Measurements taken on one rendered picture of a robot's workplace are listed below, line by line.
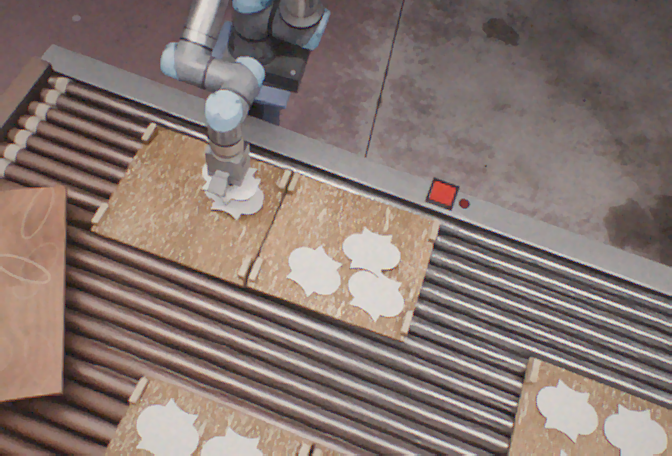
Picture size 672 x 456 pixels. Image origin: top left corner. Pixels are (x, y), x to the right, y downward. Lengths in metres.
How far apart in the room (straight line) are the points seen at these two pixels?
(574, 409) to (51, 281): 1.23
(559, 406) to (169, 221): 1.05
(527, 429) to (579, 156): 1.84
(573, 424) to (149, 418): 0.96
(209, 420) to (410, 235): 0.68
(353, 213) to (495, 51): 1.91
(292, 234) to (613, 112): 2.14
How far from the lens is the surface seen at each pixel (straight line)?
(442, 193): 1.88
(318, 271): 1.70
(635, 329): 1.91
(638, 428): 1.80
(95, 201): 1.86
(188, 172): 1.85
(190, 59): 1.54
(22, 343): 1.62
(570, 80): 3.56
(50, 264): 1.67
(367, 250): 1.73
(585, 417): 1.75
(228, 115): 1.43
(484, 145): 3.18
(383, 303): 1.69
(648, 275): 1.99
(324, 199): 1.80
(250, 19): 1.93
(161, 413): 1.61
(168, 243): 1.75
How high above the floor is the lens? 2.50
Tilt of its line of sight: 62 degrees down
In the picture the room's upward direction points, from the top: 11 degrees clockwise
